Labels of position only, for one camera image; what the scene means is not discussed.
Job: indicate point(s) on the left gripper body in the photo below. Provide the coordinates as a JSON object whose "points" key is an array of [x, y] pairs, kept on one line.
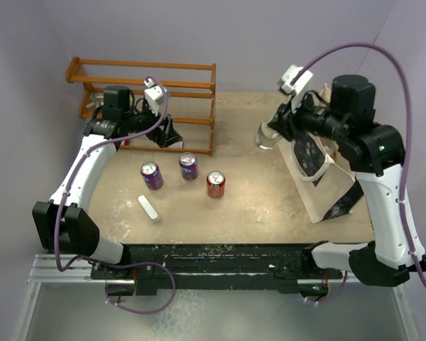
{"points": [[146, 119]]}

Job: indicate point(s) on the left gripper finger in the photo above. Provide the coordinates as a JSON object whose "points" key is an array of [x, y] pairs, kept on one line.
{"points": [[161, 135], [173, 135]]}

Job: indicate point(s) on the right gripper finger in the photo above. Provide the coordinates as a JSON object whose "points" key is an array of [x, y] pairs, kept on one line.
{"points": [[288, 131], [278, 122]]}

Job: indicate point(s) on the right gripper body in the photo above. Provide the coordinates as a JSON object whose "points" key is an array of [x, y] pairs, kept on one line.
{"points": [[309, 118]]}

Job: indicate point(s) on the glass soda bottle front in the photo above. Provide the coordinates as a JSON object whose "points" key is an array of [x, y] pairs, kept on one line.
{"points": [[266, 138]]}

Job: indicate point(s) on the red cola can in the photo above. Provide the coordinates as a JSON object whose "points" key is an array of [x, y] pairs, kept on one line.
{"points": [[216, 184]]}

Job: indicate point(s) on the canvas tote bag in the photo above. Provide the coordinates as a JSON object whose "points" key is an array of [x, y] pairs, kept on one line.
{"points": [[323, 178]]}

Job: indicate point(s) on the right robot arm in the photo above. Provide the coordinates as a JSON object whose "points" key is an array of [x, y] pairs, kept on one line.
{"points": [[376, 155]]}

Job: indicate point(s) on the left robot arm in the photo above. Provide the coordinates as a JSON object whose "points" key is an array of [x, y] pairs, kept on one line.
{"points": [[62, 222]]}

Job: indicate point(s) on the small printed box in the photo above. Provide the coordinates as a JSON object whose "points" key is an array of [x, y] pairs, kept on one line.
{"points": [[176, 145]]}

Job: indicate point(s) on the wooden shelf rack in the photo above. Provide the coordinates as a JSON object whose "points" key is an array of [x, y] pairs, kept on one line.
{"points": [[192, 89]]}

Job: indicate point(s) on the purple soda can right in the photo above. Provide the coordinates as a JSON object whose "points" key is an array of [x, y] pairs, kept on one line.
{"points": [[188, 166]]}

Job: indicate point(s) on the purple soda can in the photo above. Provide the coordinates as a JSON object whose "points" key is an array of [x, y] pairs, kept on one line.
{"points": [[151, 175], [188, 166]]}

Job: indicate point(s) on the purple soda can left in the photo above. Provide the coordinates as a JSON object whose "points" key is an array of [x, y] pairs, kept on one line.
{"points": [[151, 175]]}

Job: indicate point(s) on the white tube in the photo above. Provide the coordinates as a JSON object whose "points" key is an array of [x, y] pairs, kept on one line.
{"points": [[148, 208]]}

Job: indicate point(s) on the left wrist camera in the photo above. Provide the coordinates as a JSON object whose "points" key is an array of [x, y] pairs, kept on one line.
{"points": [[156, 96]]}

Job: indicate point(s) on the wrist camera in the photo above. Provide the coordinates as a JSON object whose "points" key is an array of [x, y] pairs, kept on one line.
{"points": [[156, 96], [295, 90]]}

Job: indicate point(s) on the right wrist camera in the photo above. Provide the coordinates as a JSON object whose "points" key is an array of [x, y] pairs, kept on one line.
{"points": [[295, 90]]}

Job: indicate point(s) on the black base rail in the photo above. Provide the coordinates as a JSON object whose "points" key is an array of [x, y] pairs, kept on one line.
{"points": [[252, 267]]}

